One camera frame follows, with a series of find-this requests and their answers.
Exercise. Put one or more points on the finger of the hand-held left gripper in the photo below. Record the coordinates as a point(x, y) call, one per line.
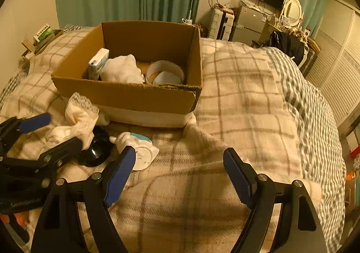
point(67, 144)
point(35, 123)

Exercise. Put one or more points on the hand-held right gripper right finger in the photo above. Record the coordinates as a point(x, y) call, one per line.
point(239, 177)

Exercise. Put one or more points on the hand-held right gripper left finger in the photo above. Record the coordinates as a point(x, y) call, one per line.
point(119, 177)

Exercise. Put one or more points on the white sock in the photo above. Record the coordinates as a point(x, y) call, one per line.
point(80, 119)

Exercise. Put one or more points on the cardboard box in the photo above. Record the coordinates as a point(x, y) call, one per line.
point(157, 92)

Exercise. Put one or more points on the black round object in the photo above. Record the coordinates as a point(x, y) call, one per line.
point(94, 150)

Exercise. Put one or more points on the white toy figure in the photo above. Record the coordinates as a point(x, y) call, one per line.
point(137, 147)

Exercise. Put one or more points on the plaid blanket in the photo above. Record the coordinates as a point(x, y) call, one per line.
point(197, 143)

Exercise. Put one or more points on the white tissue packet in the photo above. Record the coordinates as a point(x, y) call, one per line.
point(97, 65)

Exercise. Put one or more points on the green white box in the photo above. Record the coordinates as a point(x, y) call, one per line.
point(43, 32)

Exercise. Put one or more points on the white cloth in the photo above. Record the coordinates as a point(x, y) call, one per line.
point(122, 68)

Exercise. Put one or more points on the grey checked bedsheet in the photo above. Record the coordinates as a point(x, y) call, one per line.
point(309, 106)

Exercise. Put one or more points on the white tape roll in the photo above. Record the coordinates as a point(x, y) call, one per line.
point(164, 72)

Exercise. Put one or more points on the white louvered wardrobe door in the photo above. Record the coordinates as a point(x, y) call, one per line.
point(336, 72)

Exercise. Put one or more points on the black bag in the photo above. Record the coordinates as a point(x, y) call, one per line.
point(288, 43)

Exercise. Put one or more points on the grey refrigerator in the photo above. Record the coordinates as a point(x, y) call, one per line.
point(249, 23)

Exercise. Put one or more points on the white oval mirror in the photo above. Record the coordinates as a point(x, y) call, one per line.
point(293, 10)

